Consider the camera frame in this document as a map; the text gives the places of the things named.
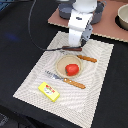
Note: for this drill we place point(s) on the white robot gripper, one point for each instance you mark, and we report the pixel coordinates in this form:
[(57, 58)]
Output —
[(77, 24)]

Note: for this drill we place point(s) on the brown toy sausage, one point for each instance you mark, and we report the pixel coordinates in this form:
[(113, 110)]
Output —
[(72, 48)]

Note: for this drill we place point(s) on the red toy tomato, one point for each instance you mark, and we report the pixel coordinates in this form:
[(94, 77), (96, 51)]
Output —
[(72, 69)]

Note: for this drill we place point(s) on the yellow butter box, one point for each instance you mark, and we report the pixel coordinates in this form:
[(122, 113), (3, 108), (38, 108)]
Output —
[(48, 91)]

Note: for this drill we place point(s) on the grey frying pan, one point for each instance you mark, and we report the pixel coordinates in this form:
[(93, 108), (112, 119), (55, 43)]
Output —
[(65, 8)]

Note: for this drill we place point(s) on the grey cooking pot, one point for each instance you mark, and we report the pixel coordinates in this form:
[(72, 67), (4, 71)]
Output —
[(98, 12)]

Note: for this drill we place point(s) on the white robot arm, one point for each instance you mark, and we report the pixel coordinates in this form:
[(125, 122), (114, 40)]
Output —
[(85, 6)]

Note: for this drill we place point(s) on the beige bowl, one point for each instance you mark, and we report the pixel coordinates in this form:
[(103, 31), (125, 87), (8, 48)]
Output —
[(123, 16)]

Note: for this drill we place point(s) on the tan wooden plate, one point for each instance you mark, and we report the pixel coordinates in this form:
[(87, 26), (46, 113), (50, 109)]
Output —
[(65, 60)]

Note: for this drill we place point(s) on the beige woven placemat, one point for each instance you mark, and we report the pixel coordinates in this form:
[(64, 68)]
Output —
[(74, 104)]

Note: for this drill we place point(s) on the wooden handled knife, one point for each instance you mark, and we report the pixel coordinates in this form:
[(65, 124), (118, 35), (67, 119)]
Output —
[(87, 58)]

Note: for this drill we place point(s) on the wooden handled fork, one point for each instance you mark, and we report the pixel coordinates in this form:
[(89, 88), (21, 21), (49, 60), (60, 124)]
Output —
[(66, 80)]

